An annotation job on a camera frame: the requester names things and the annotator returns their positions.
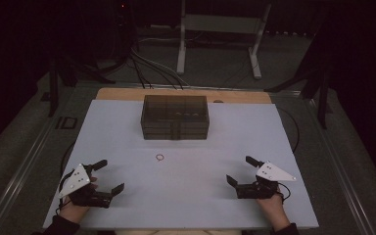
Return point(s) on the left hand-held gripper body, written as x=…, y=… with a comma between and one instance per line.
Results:
x=75, y=181

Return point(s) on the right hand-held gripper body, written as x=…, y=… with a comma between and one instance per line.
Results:
x=258, y=191

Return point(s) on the dark transparent drawer box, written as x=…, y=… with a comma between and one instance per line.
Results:
x=174, y=125

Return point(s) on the person's right hand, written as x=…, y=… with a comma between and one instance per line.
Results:
x=275, y=210

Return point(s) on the person's left hand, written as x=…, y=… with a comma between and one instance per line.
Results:
x=72, y=212

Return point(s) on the light blue board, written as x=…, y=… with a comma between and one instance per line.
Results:
x=182, y=182

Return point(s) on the person's light clothing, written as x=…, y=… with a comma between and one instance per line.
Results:
x=176, y=232

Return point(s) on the black tripod stand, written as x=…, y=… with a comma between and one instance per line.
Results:
x=322, y=98
x=54, y=91

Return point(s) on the white metal stand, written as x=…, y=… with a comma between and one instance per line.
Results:
x=182, y=49

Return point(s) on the metal floor rail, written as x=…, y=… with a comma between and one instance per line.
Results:
x=342, y=176
x=16, y=182

